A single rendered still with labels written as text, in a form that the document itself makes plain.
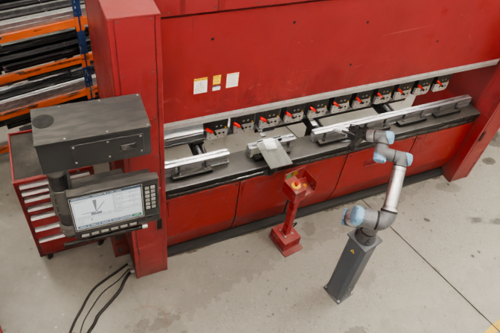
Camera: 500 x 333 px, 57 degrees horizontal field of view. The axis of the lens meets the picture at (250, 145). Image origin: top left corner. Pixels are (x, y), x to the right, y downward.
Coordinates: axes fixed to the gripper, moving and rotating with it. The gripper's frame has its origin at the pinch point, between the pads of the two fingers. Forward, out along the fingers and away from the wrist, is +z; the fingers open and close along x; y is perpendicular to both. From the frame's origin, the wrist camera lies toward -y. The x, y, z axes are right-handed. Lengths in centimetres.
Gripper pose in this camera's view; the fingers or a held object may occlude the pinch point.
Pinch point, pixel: (335, 135)
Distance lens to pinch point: 295.7
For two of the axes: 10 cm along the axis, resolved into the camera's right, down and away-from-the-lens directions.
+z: -8.5, -1.0, 5.2
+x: -4.2, -4.6, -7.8
